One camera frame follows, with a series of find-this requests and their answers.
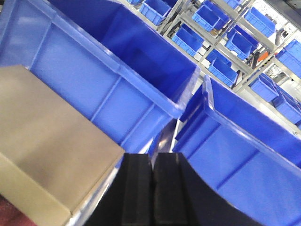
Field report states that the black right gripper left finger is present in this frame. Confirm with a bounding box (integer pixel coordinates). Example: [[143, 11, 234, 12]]
[[86, 153, 152, 226]]

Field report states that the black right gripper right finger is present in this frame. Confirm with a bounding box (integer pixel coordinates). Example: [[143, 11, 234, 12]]
[[154, 153, 260, 226]]

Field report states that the brown cardboard box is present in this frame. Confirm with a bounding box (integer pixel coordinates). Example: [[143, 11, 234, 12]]
[[0, 65, 124, 226]]

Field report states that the large blue plastic bin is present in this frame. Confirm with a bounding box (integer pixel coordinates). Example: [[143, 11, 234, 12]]
[[0, 0, 200, 153]]

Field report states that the grey metal shelving rack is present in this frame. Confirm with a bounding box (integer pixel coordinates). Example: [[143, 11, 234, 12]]
[[123, 0, 301, 133]]

